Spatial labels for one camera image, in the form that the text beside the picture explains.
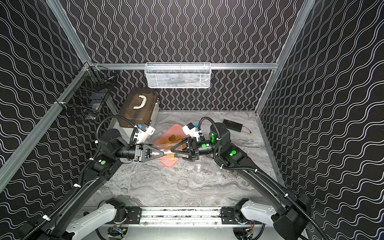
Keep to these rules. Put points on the brown lid storage box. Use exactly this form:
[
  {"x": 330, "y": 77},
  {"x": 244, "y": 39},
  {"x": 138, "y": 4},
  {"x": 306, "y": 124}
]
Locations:
[{"x": 141, "y": 106}]

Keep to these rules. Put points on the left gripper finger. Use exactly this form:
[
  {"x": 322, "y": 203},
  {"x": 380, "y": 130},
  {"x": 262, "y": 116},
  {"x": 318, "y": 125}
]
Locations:
[
  {"x": 152, "y": 157},
  {"x": 151, "y": 150}
]

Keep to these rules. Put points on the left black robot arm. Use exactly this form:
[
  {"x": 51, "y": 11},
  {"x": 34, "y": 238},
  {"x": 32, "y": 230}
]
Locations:
[{"x": 58, "y": 223}]

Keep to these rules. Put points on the pink plastic tray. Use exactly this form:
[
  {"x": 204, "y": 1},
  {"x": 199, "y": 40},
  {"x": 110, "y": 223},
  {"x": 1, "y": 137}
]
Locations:
[{"x": 174, "y": 130}]

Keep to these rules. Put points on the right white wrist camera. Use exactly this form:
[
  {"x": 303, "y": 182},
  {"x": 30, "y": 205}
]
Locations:
[{"x": 191, "y": 130}]

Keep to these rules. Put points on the black wire basket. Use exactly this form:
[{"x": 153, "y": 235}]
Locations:
[{"x": 89, "y": 97}]

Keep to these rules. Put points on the black battery pack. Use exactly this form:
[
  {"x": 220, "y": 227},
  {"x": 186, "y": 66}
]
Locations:
[{"x": 233, "y": 125}]

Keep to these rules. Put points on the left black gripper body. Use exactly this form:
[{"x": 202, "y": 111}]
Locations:
[{"x": 139, "y": 153}]

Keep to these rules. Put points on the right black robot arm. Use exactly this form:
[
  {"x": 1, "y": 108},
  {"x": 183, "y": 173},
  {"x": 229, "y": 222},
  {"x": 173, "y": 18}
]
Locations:
[{"x": 288, "y": 213}]

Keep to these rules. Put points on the clear jar orange cookies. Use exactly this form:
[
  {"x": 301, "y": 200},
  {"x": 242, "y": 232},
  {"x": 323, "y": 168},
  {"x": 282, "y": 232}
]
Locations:
[{"x": 168, "y": 155}]

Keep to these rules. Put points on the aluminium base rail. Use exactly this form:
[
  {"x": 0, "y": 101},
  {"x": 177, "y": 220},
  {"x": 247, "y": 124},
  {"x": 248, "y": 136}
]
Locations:
[{"x": 198, "y": 216}]

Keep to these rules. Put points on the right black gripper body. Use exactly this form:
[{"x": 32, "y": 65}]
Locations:
[{"x": 195, "y": 144}]

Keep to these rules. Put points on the white wire basket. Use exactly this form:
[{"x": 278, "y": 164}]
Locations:
[{"x": 178, "y": 75}]

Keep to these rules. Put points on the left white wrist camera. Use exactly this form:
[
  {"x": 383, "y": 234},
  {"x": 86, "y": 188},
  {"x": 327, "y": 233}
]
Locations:
[{"x": 143, "y": 132}]

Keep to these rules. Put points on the orange swirl cookie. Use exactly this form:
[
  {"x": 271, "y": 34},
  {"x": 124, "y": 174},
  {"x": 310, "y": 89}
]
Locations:
[{"x": 172, "y": 138}]

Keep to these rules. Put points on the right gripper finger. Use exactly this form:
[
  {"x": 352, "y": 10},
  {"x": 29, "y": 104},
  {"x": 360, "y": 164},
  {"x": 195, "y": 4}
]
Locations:
[
  {"x": 184, "y": 156},
  {"x": 182, "y": 146}
]

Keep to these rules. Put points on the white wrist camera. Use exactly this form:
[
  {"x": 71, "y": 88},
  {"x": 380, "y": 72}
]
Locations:
[
  {"x": 191, "y": 130},
  {"x": 143, "y": 132}
]

